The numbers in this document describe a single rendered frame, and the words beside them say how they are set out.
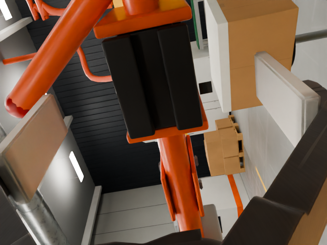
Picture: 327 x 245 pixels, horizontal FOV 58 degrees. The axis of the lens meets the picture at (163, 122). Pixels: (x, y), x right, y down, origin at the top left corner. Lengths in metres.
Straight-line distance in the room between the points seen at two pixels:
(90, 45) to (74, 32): 11.20
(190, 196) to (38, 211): 7.12
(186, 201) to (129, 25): 0.15
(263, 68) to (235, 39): 1.45
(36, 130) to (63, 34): 0.08
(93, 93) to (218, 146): 6.27
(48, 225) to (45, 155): 7.49
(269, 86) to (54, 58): 0.15
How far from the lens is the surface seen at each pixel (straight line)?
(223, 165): 7.90
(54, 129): 0.19
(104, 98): 12.14
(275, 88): 0.16
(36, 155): 0.17
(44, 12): 8.33
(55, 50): 0.23
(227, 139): 7.38
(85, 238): 12.98
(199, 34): 7.78
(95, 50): 11.44
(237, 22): 1.58
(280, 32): 1.69
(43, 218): 7.49
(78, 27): 0.22
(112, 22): 0.19
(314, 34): 2.02
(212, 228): 0.33
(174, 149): 0.23
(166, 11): 0.18
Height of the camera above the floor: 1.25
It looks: 5 degrees up
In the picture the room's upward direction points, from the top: 100 degrees counter-clockwise
